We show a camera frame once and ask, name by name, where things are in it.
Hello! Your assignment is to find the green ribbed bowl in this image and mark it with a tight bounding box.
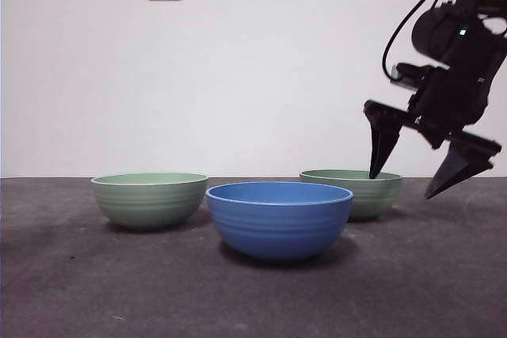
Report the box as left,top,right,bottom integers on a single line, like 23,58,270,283
299,169,403,223
90,173,210,231

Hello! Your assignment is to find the blue ribbed bowl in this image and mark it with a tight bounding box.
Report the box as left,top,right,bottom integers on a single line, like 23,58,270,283
204,181,354,264

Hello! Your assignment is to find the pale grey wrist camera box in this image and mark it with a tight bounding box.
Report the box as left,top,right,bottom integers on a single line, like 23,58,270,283
389,62,437,92

